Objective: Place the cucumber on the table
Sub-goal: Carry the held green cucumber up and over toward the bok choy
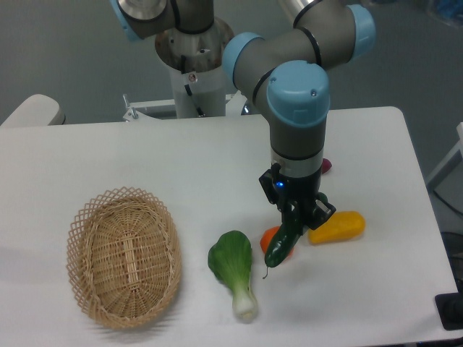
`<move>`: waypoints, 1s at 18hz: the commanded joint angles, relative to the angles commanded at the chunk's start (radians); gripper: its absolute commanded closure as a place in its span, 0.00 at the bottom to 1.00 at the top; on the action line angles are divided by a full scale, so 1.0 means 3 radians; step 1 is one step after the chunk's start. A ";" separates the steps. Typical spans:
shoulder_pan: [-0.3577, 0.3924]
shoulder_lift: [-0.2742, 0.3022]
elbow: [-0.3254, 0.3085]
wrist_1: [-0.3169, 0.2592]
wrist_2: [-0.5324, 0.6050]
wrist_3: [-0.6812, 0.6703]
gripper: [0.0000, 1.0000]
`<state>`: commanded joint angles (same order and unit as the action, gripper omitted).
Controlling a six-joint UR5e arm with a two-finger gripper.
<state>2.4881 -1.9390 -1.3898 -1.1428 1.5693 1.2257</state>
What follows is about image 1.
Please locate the white furniture at right edge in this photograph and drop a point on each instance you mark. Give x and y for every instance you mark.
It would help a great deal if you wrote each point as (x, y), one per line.
(449, 162)

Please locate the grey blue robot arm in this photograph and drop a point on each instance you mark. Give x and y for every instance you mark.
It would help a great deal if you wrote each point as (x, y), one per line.
(284, 78)

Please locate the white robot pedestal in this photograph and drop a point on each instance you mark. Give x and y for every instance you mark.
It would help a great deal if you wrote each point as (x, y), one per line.
(192, 52)

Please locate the green bok choy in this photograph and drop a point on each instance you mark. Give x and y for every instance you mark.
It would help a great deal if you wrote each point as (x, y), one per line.
(230, 260)

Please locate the white chair armrest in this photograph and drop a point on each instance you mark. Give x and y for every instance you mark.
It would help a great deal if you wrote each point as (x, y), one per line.
(36, 111)

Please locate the red purple vegetable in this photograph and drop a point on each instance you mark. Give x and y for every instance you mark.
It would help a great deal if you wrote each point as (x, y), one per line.
(326, 166)

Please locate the woven wicker basket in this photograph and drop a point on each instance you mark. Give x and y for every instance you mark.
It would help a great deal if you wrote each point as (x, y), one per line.
(123, 258)

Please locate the yellow pepper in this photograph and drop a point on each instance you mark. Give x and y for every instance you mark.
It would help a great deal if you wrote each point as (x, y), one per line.
(342, 226)

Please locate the orange vegetable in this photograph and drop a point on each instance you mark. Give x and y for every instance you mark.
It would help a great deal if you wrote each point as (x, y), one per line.
(268, 240)

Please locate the green cucumber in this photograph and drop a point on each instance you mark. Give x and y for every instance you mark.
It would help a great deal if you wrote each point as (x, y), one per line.
(296, 218)

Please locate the black camera module on gripper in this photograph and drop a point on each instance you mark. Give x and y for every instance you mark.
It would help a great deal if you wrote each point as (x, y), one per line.
(266, 182)

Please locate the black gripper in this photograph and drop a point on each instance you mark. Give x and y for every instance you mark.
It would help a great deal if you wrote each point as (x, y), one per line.
(299, 194)

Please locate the black device at table edge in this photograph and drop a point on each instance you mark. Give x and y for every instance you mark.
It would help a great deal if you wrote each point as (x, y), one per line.
(449, 308)

